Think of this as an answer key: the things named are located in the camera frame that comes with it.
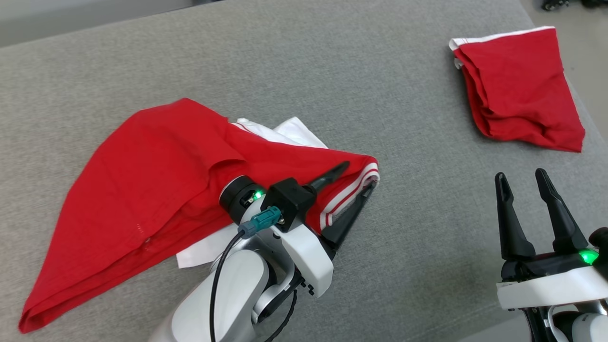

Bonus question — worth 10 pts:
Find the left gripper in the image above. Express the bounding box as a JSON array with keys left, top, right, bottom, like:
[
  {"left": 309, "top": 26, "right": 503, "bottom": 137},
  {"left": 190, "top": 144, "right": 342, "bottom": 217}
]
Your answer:
[{"left": 219, "top": 161, "right": 379, "bottom": 298}]

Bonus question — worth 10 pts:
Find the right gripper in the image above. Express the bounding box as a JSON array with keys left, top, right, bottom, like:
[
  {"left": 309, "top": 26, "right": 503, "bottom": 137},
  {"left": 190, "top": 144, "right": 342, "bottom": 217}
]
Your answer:
[{"left": 494, "top": 168, "right": 608, "bottom": 312}]

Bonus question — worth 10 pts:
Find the red shorts white stripe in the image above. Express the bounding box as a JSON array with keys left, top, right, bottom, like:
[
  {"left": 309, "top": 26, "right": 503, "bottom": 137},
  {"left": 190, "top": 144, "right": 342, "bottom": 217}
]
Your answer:
[{"left": 449, "top": 26, "right": 586, "bottom": 153}]

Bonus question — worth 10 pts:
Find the left camera cable teal connector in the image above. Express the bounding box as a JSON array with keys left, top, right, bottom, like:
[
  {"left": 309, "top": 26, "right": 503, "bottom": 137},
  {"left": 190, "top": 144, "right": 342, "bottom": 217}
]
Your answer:
[{"left": 209, "top": 206, "right": 284, "bottom": 342}]

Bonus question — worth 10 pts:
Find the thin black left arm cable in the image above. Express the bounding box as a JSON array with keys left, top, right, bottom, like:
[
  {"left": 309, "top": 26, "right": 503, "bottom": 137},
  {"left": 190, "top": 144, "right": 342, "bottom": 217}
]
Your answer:
[{"left": 264, "top": 289, "right": 298, "bottom": 342}]

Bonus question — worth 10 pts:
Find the red Bulls 23 jersey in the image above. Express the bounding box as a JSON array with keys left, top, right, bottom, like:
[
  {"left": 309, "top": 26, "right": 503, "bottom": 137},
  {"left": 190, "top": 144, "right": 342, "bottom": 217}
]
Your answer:
[{"left": 19, "top": 97, "right": 380, "bottom": 334}]

